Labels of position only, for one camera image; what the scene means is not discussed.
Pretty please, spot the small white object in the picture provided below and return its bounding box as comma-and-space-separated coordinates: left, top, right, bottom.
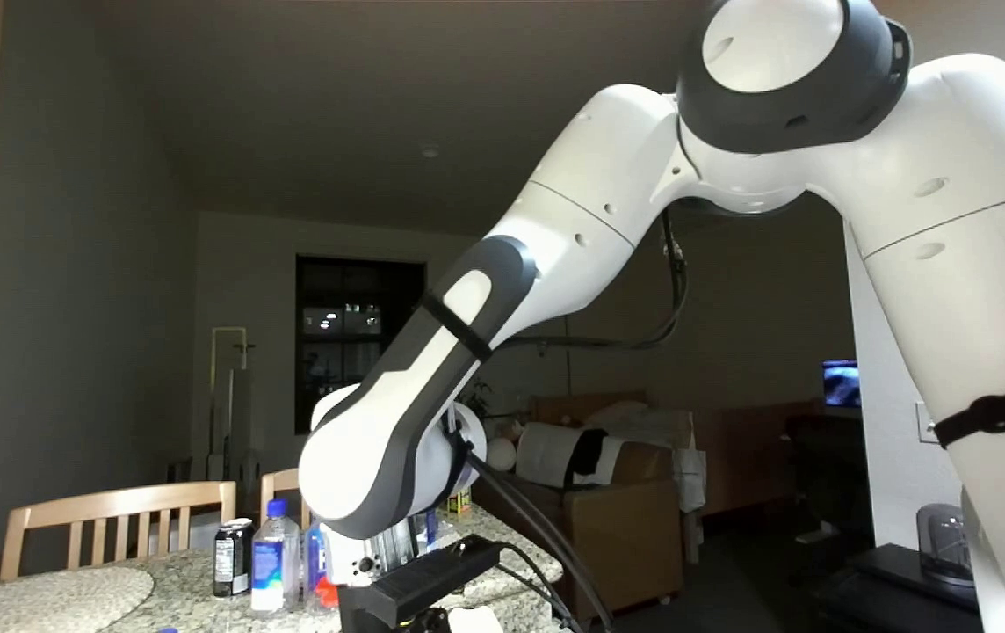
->
435, 603, 506, 633

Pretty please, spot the white black pillow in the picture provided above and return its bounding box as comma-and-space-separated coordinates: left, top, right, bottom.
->
510, 419, 629, 494

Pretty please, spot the dark window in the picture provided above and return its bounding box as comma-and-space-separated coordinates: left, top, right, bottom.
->
290, 254, 431, 441

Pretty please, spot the white bag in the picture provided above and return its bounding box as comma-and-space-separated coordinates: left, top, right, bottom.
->
672, 441, 714, 521

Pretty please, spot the cardboard box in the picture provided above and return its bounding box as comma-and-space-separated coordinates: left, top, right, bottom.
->
472, 389, 694, 625

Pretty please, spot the narrow wooden slat chair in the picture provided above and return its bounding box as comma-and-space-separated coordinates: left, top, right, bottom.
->
256, 465, 310, 536

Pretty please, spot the dark wooden sideboard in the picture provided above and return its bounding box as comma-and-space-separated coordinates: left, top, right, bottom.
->
692, 400, 872, 547

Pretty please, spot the blue red label bottle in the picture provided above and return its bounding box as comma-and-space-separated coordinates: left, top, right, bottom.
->
302, 521, 345, 617

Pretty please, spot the blue label water bottle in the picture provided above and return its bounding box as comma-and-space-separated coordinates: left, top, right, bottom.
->
244, 495, 302, 619

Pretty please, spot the blue lit screen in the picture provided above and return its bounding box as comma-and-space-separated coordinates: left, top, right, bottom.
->
822, 355, 865, 413

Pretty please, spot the dark label can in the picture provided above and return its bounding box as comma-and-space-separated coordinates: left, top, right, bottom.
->
207, 516, 256, 603

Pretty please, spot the wide wooden slat chair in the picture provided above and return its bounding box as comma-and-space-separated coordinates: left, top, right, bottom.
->
0, 479, 237, 586

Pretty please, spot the dark low table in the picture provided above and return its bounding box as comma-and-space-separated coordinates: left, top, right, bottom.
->
809, 538, 984, 633

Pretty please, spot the silver round appliance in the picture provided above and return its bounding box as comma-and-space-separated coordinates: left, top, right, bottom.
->
914, 498, 973, 572

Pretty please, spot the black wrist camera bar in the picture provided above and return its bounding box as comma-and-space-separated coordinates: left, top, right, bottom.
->
336, 536, 506, 633

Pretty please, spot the white light switch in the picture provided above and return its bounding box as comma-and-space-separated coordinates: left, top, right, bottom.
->
910, 400, 943, 450

